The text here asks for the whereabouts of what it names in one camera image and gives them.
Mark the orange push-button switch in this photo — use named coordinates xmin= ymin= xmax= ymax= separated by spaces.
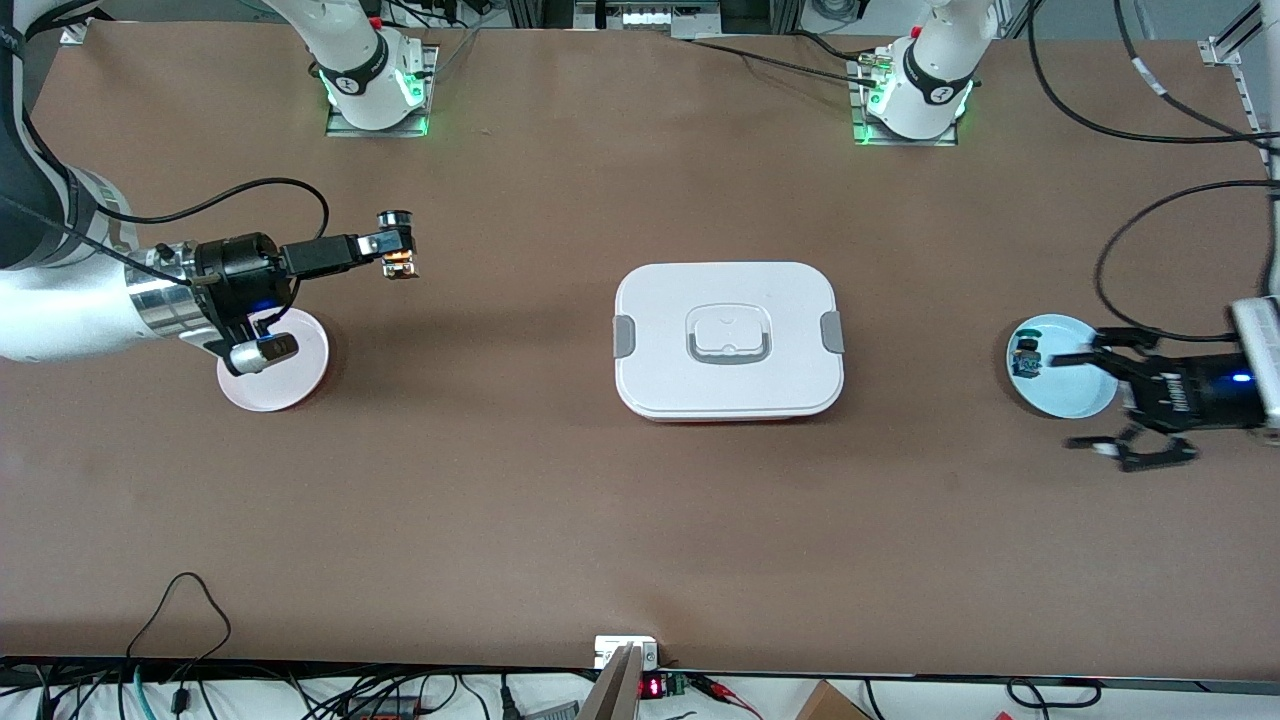
xmin=376 ymin=209 xmax=421 ymax=281

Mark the light blue round plate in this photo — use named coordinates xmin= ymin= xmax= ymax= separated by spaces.
xmin=1005 ymin=314 xmax=1119 ymax=419

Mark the pink round plate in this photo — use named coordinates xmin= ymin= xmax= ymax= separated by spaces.
xmin=217 ymin=307 xmax=330 ymax=413

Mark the white lidded lunch box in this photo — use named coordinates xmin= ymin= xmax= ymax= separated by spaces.
xmin=613 ymin=262 xmax=846 ymax=423

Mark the white socket strip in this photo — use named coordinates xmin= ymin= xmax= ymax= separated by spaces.
xmin=575 ymin=0 xmax=721 ymax=36

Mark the brown cardboard box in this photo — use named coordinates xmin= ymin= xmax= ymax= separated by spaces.
xmin=795 ymin=680 xmax=871 ymax=720

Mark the small white device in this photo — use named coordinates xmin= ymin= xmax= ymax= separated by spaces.
xmin=594 ymin=636 xmax=659 ymax=669

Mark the grey metal bar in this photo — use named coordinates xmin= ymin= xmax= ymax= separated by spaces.
xmin=575 ymin=645 xmax=646 ymax=720

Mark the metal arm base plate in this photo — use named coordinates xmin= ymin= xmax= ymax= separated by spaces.
xmin=325 ymin=44 xmax=439 ymax=139
xmin=850 ymin=55 xmax=961 ymax=148

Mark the aluminium frame rail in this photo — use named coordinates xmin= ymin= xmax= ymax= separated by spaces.
xmin=1198 ymin=0 xmax=1280 ymax=181

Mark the black looped cable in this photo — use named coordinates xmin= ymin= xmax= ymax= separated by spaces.
xmin=125 ymin=572 xmax=233 ymax=713

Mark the black cable on table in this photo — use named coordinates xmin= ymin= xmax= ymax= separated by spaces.
xmin=680 ymin=35 xmax=881 ymax=76

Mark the red lead wire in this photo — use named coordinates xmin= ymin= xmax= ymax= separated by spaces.
xmin=690 ymin=675 xmax=761 ymax=716

